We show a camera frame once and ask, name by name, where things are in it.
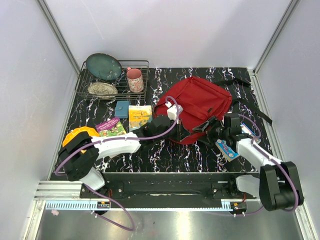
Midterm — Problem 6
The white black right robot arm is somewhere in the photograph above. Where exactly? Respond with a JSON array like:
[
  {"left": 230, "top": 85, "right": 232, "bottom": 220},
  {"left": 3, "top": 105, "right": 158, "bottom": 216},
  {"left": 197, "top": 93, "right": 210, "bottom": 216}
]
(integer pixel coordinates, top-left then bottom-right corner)
[{"left": 193, "top": 113, "right": 304, "bottom": 212}]

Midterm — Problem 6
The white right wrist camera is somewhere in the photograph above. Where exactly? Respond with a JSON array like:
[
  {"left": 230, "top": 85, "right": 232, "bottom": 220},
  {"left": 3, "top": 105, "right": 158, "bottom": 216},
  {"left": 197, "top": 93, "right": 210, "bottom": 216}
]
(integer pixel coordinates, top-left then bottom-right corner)
[{"left": 240, "top": 123, "right": 261, "bottom": 143}]

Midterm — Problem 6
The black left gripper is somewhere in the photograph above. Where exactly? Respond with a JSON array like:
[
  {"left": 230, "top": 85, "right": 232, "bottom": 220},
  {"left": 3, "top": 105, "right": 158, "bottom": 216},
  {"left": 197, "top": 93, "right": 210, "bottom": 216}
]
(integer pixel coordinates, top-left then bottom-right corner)
[{"left": 154, "top": 117, "right": 190, "bottom": 143}]

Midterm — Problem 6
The orange plastic plate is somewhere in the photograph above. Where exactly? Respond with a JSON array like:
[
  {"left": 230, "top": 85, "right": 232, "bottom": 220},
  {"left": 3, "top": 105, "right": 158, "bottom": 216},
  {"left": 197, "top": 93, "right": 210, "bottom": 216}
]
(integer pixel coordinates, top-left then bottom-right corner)
[{"left": 62, "top": 126, "right": 100, "bottom": 153}]

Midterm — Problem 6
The yellow paperback book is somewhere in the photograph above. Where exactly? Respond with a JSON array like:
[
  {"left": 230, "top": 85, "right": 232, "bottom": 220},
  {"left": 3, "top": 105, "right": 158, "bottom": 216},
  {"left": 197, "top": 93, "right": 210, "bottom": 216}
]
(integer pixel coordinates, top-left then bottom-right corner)
[{"left": 128, "top": 105, "right": 153, "bottom": 132}]

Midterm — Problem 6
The teal ceramic plate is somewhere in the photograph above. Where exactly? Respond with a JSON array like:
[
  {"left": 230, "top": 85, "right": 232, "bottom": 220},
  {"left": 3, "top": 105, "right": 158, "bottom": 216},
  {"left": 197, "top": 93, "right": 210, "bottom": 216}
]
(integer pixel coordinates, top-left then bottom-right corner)
[{"left": 85, "top": 53, "right": 122, "bottom": 81}]

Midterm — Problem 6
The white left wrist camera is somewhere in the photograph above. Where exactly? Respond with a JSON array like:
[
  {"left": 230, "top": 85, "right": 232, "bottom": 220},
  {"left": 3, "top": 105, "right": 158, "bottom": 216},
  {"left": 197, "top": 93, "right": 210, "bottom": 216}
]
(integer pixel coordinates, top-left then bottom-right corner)
[{"left": 165, "top": 101, "right": 183, "bottom": 121}]

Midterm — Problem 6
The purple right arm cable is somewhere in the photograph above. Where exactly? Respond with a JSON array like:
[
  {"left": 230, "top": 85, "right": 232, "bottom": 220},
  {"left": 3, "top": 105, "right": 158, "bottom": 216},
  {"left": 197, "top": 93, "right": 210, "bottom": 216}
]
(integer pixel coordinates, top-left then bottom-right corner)
[{"left": 234, "top": 113, "right": 301, "bottom": 217}]

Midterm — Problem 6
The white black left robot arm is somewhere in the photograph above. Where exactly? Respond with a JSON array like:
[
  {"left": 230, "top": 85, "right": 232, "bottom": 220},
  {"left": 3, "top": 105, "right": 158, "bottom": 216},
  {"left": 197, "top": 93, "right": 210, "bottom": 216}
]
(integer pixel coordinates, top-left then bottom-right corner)
[{"left": 55, "top": 115, "right": 191, "bottom": 198}]

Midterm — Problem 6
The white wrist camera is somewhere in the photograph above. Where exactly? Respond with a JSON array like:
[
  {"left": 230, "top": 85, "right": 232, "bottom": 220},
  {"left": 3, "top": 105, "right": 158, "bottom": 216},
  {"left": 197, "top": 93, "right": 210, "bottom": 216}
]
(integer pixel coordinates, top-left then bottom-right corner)
[
  {"left": 240, "top": 123, "right": 261, "bottom": 143},
  {"left": 165, "top": 101, "right": 183, "bottom": 121}
]

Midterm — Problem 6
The blue comic book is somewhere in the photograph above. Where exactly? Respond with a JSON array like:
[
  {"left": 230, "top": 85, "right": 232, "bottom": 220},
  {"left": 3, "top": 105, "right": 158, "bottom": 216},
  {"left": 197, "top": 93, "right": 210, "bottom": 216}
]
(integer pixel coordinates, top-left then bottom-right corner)
[{"left": 215, "top": 130, "right": 260, "bottom": 162}]

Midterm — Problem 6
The red student backpack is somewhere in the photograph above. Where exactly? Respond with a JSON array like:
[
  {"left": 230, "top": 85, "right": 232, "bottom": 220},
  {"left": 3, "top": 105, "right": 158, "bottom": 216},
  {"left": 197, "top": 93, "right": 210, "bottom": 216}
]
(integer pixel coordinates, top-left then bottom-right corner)
[{"left": 152, "top": 76, "right": 273, "bottom": 146}]

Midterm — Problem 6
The pink cartoon mug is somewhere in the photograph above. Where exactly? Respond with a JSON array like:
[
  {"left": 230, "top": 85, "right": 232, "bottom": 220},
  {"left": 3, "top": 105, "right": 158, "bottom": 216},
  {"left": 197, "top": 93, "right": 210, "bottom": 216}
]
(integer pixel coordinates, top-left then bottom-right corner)
[{"left": 126, "top": 67, "right": 144, "bottom": 93}]

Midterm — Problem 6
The aluminium frame rail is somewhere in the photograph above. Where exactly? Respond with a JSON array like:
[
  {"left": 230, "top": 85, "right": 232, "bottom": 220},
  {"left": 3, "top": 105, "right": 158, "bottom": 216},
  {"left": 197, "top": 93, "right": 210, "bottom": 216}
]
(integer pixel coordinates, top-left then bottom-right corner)
[{"left": 34, "top": 181, "right": 306, "bottom": 202}]

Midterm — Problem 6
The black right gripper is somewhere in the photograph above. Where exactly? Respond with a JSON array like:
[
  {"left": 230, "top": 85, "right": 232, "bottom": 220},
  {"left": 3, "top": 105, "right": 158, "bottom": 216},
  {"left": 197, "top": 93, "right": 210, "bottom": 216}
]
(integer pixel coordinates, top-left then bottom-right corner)
[{"left": 192, "top": 115, "right": 229, "bottom": 147}]

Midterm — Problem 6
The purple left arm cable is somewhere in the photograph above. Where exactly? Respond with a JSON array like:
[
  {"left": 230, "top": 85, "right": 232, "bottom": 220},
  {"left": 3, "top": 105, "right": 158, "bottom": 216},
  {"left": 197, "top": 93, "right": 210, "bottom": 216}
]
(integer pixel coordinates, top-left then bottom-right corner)
[{"left": 54, "top": 95, "right": 181, "bottom": 232}]

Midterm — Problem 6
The dark wire dish rack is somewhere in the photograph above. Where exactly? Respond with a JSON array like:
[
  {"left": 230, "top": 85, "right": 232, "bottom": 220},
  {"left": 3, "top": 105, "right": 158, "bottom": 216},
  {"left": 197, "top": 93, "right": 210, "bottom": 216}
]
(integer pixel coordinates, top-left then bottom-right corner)
[{"left": 75, "top": 60, "right": 150, "bottom": 101}]

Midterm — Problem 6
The speckled beige small plate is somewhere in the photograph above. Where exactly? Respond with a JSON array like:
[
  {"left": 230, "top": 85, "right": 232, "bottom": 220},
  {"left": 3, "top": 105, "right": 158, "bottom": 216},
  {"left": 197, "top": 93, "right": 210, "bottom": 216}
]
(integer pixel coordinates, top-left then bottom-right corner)
[{"left": 87, "top": 82, "right": 118, "bottom": 99}]

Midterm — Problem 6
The purple treehouse book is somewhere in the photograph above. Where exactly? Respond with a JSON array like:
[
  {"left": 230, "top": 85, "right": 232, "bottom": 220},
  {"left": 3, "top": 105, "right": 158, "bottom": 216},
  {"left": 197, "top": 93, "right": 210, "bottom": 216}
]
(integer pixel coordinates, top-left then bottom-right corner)
[{"left": 95, "top": 117, "right": 127, "bottom": 137}]

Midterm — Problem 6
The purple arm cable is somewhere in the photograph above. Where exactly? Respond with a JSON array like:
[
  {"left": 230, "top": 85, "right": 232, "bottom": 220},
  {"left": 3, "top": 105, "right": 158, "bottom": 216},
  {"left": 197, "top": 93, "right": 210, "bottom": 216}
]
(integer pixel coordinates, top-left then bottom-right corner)
[
  {"left": 234, "top": 113, "right": 301, "bottom": 217},
  {"left": 54, "top": 95, "right": 181, "bottom": 232}
]

